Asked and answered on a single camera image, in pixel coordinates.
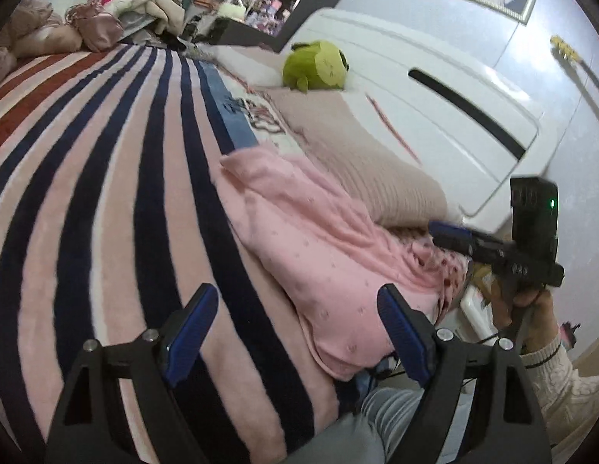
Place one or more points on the pink knit sweater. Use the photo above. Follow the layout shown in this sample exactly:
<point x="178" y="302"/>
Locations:
<point x="329" y="256"/>

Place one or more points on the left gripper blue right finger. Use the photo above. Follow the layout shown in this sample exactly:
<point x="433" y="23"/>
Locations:
<point x="410" y="332"/>

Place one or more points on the white bed headboard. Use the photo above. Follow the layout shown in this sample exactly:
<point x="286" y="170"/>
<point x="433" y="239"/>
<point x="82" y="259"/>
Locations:
<point x="466" y="125"/>

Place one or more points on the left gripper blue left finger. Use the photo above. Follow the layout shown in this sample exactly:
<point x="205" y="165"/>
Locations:
<point x="184" y="333"/>

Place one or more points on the green plush toy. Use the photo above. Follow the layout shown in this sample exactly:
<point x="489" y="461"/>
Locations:
<point x="318" y="65"/>

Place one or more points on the pink crumpled duvet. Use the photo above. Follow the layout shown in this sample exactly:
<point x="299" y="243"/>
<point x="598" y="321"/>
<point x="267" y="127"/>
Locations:
<point x="34" y="29"/>

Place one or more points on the beige ribbed pillow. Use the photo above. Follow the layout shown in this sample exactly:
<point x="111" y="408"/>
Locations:
<point x="344" y="133"/>

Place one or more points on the person's right hand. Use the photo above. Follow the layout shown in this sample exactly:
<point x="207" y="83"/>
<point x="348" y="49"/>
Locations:
<point x="537" y="305"/>

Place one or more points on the white red patterned sheet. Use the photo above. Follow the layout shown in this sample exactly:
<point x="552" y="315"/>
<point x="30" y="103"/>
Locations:
<point x="251" y="120"/>

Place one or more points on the striped fleece blanket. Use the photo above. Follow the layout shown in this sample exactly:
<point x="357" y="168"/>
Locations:
<point x="110" y="221"/>

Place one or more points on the cream clothes pile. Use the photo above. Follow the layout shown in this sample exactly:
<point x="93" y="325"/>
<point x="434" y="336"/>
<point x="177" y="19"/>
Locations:
<point x="169" y="13"/>

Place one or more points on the pink satin bag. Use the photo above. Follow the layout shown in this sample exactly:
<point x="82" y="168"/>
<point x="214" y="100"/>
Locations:
<point x="99" y="29"/>

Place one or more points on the white knit right sleeve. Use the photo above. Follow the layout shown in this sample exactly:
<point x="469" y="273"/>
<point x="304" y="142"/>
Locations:
<point x="569" y="402"/>

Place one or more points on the person's grey trouser leg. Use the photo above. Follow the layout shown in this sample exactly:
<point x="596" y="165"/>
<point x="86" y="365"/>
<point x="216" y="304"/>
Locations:
<point x="369" y="436"/>

